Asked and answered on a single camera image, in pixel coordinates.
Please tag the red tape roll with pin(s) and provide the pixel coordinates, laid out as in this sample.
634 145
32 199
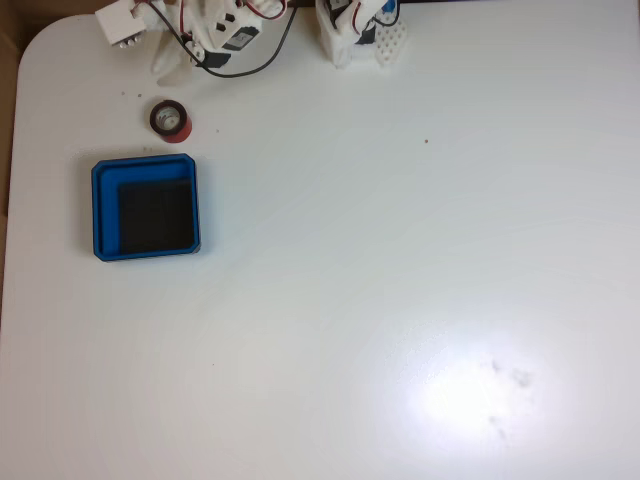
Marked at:
180 132

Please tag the blue square box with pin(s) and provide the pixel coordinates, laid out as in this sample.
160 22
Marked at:
106 220

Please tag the white square camera box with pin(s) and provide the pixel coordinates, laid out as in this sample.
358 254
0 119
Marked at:
120 22

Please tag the white perforated base plate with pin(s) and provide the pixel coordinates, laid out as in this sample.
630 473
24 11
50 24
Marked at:
392 42

